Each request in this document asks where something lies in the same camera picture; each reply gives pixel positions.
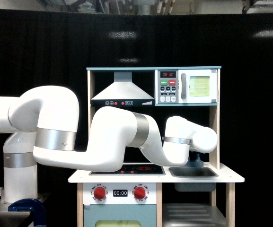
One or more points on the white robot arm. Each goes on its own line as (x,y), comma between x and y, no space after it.
(43,123)

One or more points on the grey toy faucet spout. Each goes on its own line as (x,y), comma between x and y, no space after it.
(193,161)

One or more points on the silver range hood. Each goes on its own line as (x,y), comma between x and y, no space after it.
(122,92)

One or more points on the toy microwave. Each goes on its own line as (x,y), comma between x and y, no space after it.
(189,86)

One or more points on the black toy cooktop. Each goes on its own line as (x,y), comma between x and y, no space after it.
(135,169)

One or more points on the grey toy sink basin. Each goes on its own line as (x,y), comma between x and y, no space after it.
(193,172)

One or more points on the right red stove knob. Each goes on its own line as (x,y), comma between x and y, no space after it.
(139,193)

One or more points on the red stove knob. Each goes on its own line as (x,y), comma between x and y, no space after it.
(99,193)
(139,193)

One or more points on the left red stove knob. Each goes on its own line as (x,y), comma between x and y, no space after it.
(99,193)

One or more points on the teal toy oven door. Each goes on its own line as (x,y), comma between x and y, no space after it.
(145,214)

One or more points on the grey lower shelf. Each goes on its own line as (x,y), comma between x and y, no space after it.
(192,215)

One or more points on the black curtain backdrop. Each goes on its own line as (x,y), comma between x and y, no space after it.
(47,48)

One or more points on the blue c-clamp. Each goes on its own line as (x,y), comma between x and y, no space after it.
(34,206)

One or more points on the wooden toy kitchen frame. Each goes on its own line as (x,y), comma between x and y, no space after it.
(120,188)

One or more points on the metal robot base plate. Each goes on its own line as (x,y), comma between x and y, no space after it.
(42,197)

